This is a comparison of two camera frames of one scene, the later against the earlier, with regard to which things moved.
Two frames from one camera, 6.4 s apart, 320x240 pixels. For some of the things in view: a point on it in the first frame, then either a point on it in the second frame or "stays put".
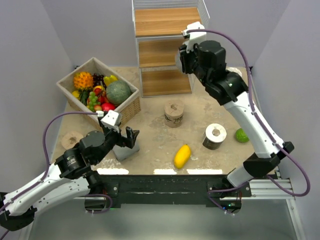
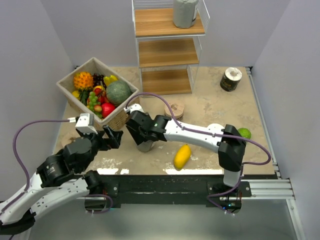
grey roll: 178,63 to 184,13
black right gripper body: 190,60 to 143,134
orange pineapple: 83,80 stays put
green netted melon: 117,92 stays put
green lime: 241,135 stays put
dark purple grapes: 97,78 stays put
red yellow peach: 98,107 stays put
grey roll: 122,153 to 145,146
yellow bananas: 109,79 stays put
